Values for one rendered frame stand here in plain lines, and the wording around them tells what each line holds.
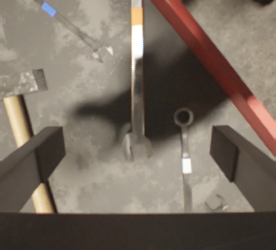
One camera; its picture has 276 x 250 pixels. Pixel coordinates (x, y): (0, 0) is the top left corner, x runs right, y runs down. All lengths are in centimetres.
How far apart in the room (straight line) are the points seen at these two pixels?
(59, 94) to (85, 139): 7
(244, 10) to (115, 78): 116
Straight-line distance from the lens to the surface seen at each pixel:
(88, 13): 30
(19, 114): 30
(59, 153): 17
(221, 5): 133
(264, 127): 27
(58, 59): 30
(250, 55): 133
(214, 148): 17
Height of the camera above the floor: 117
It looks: 83 degrees down
